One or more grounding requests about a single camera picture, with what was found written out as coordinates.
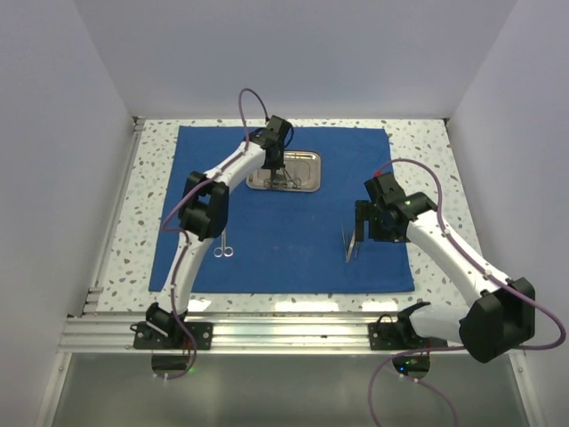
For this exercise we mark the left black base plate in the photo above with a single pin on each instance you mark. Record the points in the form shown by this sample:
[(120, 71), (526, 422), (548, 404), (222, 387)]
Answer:
[(200, 334)]

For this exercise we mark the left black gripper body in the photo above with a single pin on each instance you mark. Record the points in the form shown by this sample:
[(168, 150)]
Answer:
[(278, 162)]

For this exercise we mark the aluminium left side rail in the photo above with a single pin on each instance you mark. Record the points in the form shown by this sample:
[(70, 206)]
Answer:
[(94, 289)]

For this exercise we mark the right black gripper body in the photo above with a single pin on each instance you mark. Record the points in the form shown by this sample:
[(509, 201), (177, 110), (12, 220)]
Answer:
[(378, 229)]

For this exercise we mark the steel surgical scissors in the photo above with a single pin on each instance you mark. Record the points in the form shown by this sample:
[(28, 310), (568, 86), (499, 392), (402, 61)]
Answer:
[(224, 249)]

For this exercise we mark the aluminium rail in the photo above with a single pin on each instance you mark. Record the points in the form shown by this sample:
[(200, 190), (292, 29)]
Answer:
[(94, 289), (295, 333)]

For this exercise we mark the steel hemostat clamp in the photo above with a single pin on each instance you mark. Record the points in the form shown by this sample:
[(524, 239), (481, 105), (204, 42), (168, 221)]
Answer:
[(288, 181)]

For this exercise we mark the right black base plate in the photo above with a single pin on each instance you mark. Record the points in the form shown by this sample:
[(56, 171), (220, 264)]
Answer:
[(388, 333)]

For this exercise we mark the silver instrument tray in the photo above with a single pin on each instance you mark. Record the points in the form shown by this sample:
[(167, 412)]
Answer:
[(306, 165)]

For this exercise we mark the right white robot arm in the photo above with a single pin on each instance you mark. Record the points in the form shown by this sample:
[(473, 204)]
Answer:
[(499, 314)]

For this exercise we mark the steel surgical forceps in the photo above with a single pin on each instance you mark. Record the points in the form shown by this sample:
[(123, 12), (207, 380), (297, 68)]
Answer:
[(273, 180)]

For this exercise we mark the broad steel tweezers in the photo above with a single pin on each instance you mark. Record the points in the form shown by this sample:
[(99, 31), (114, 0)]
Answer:
[(349, 250)]

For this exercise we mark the blue surgical drape cloth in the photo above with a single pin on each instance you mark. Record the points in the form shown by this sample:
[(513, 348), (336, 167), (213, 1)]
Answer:
[(290, 243)]

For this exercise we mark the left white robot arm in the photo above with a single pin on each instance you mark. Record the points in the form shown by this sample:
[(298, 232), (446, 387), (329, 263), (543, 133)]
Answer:
[(199, 218)]

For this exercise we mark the aluminium front rail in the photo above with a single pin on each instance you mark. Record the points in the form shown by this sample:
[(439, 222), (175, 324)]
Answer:
[(295, 333)]

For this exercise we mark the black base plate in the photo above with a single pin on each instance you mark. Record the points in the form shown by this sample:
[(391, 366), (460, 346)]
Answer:
[(388, 333), (200, 334)]

